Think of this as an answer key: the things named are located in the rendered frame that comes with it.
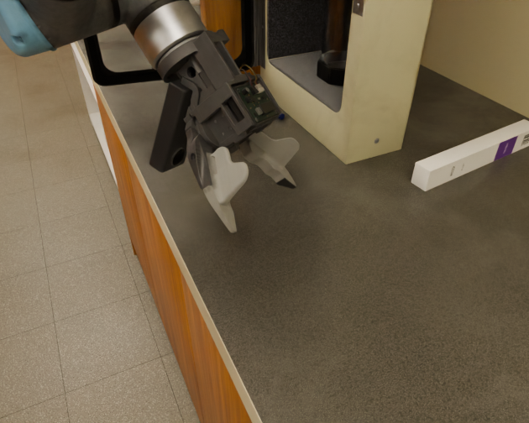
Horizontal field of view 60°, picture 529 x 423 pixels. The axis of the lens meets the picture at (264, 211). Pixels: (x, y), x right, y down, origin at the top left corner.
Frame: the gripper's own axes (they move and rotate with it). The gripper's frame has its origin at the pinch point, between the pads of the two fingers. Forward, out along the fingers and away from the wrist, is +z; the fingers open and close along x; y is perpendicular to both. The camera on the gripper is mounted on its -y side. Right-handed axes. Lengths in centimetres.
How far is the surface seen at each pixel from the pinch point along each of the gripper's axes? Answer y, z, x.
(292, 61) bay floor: -4.4, -19.2, 39.6
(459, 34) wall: 19, -7, 69
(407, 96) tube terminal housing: 13.1, -2.2, 29.7
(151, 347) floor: -106, 26, 48
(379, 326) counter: 7.4, 16.3, -3.6
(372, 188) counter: 4.7, 6.5, 19.7
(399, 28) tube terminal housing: 18.1, -10.8, 24.1
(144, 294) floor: -116, 10, 65
